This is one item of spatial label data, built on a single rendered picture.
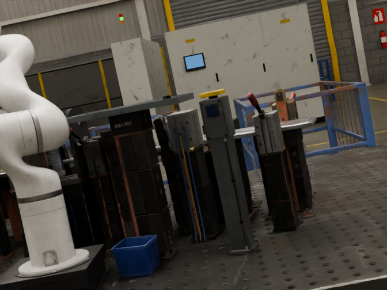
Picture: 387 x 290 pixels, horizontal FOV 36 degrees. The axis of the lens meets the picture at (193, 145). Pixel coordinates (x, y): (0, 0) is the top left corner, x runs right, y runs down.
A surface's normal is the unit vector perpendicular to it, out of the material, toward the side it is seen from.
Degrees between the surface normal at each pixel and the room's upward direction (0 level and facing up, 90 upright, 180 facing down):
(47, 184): 86
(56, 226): 89
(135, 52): 90
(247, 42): 90
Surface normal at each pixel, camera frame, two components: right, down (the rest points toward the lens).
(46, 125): 0.37, -0.17
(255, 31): -0.01, 0.12
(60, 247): 0.65, -0.06
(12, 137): 0.43, 0.10
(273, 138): -0.30, 0.18
